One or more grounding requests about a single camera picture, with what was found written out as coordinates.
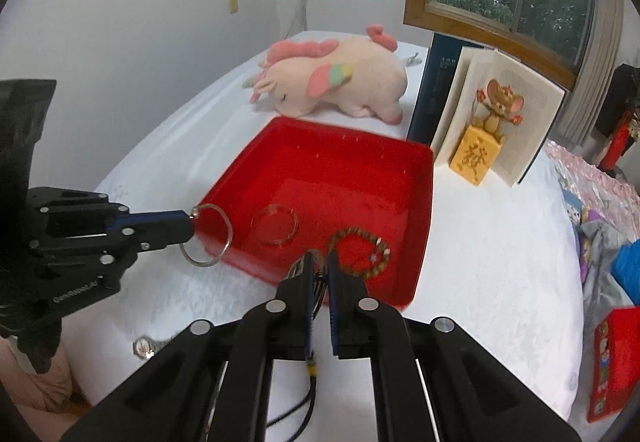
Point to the beige curtain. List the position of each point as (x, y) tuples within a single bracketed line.
[(600, 72)]

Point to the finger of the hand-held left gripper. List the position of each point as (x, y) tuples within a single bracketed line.
[(160, 237), (160, 217)]

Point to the red tin tray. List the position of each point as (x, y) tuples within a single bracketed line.
[(340, 182)]

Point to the dark figure with red cloth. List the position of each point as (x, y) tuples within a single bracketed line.
[(617, 122)]

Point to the silver wrist watch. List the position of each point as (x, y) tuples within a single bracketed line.
[(144, 347)]

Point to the yellow wall sticker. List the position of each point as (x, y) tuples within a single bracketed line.
[(232, 5)]

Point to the blue padded bag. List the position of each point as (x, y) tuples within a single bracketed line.
[(629, 272)]

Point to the pink quilt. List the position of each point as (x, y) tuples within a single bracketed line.
[(590, 172)]

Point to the small metal clip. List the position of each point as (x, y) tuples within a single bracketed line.
[(413, 59)]

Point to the red cartoon box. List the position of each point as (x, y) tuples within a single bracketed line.
[(612, 362)]

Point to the grey cloth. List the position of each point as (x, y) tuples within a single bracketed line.
[(600, 252)]

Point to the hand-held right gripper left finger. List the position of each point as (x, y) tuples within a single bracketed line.
[(309, 307)]

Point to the pink unicorn plush toy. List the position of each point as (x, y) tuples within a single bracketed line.
[(350, 82)]

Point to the mouse figurine on yellow block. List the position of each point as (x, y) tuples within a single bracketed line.
[(475, 152)]

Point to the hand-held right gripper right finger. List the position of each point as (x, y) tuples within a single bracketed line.
[(336, 307)]

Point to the person's left forearm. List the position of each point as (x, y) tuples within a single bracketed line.
[(30, 382)]

